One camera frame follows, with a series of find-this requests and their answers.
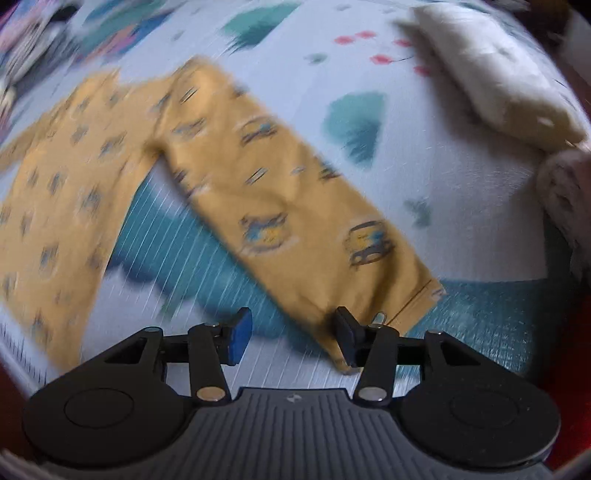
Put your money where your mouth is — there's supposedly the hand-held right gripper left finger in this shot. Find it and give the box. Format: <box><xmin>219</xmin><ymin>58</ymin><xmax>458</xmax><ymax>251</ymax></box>
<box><xmin>99</xmin><ymin>307</ymin><xmax>254</xmax><ymax>403</ymax></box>

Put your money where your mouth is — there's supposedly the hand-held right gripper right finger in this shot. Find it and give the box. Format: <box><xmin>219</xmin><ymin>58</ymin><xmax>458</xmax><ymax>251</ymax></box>
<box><xmin>335</xmin><ymin>306</ymin><xmax>481</xmax><ymax>403</ymax></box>

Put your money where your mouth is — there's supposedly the mustard yellow car-print shirt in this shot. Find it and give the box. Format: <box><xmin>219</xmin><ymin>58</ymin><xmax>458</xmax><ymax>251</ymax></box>
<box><xmin>0</xmin><ymin>55</ymin><xmax>446</xmax><ymax>374</ymax></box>

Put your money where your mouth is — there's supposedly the stack of folded clothes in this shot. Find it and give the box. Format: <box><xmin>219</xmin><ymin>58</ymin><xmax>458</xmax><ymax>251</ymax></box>
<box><xmin>536</xmin><ymin>150</ymin><xmax>591</xmax><ymax>278</ymax></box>

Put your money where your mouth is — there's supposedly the cartoon animal play mat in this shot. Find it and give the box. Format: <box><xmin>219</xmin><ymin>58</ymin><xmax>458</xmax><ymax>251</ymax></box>
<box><xmin>0</xmin><ymin>0</ymin><xmax>591</xmax><ymax>398</ymax></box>

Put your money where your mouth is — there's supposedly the cream rolled cloth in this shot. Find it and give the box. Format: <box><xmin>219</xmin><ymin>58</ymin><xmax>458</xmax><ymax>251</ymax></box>
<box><xmin>406</xmin><ymin>4</ymin><xmax>589</xmax><ymax>153</ymax></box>

